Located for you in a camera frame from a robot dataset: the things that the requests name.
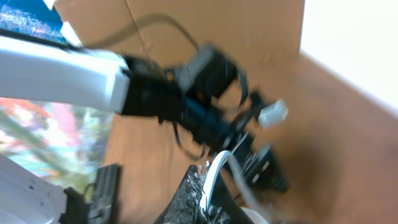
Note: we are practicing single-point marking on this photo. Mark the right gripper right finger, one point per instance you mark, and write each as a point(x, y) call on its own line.
point(222, 208)

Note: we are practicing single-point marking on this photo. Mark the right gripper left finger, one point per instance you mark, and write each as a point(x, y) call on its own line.
point(185, 205)

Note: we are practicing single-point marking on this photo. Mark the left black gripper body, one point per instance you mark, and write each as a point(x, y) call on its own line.
point(260, 168)

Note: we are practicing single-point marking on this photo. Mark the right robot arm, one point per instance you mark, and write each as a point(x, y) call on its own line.
point(26, 198)

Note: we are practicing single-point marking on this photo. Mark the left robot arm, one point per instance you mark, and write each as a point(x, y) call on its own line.
point(36, 69)

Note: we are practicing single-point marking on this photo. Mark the brown cardboard panel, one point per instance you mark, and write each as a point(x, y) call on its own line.
point(192, 46)

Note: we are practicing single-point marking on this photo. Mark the colourful painted backdrop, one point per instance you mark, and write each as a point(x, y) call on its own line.
point(63, 144)

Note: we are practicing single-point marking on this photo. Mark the white tape strip lower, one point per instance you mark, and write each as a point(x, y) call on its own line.
point(70, 35)

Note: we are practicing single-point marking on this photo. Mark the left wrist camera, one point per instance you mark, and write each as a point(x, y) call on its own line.
point(273, 114)

